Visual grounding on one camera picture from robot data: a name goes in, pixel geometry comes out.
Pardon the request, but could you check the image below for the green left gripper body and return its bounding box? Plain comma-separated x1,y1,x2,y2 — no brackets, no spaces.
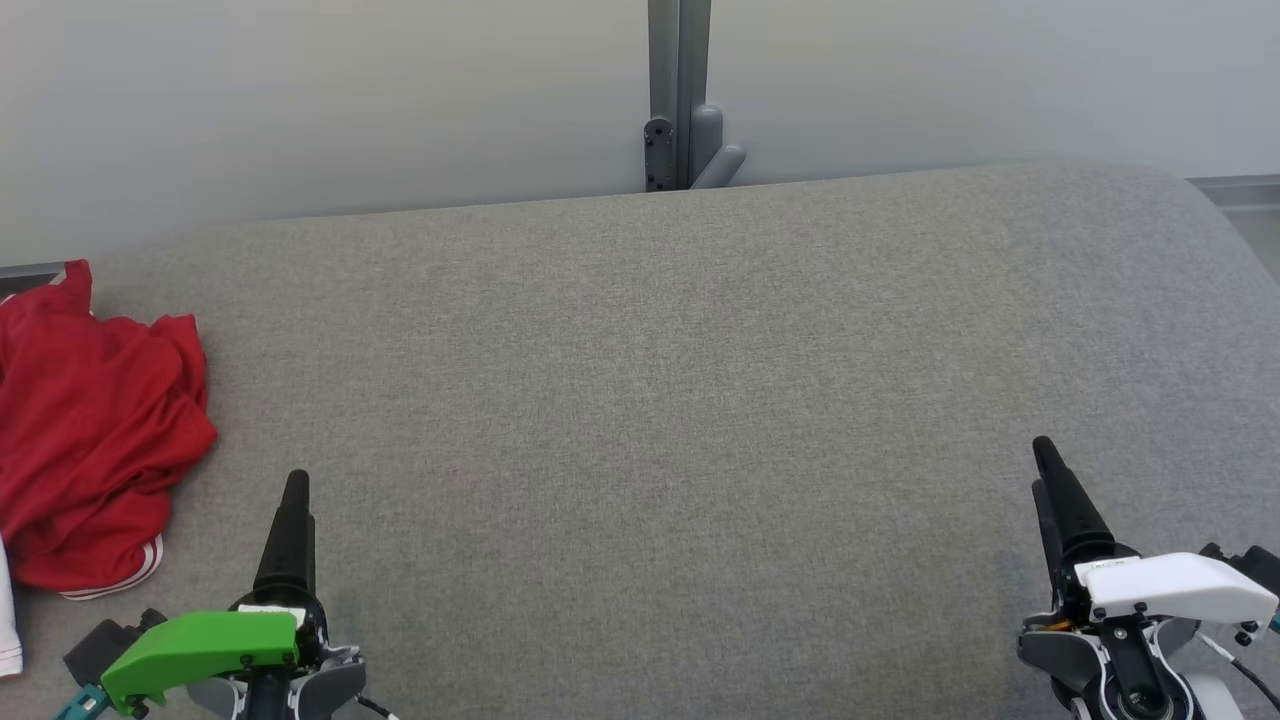
100,596,331,716

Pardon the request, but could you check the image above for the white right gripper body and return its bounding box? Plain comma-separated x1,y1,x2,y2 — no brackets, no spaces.
1049,539,1280,627

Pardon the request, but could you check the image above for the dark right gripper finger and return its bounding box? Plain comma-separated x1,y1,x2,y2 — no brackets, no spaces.
1030,479,1065,612
1032,435,1116,564

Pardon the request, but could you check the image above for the red basketball jersey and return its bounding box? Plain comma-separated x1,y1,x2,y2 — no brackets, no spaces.
0,258,219,602

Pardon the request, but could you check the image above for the white cloth piece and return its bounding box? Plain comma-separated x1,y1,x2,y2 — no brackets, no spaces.
0,535,24,679

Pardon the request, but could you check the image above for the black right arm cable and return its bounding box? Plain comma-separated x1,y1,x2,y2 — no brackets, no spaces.
1195,612,1280,716

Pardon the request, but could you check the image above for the grey metal post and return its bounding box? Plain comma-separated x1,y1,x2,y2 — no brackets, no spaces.
647,0,713,191

